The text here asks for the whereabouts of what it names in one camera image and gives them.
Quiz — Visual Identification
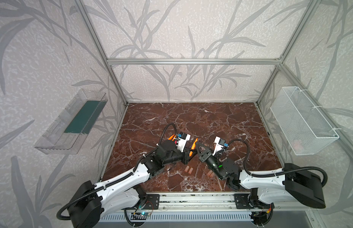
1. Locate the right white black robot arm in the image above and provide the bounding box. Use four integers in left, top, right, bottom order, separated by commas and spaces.
195, 143, 328, 209

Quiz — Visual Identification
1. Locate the black corrugated cable left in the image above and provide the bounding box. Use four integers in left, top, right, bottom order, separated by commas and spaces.
56, 122, 179, 220

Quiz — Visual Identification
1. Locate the clear plastic wall bin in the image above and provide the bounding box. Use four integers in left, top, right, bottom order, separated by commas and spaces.
34, 89, 108, 155

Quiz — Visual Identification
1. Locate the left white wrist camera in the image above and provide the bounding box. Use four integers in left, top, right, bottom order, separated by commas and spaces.
176, 132, 191, 153

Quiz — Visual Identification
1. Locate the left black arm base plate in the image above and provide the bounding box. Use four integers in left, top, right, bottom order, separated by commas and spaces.
133, 194, 160, 210

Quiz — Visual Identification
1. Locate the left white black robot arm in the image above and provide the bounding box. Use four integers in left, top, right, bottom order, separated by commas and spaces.
56, 140, 196, 228

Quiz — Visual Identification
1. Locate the aluminium frame rail front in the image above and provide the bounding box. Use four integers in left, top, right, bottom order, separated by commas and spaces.
76, 191, 317, 213

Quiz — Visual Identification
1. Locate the white wire mesh basket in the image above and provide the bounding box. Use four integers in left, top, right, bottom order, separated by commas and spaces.
271, 86, 340, 156

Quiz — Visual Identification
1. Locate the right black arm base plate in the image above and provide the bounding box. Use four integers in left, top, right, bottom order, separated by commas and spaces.
233, 193, 275, 211

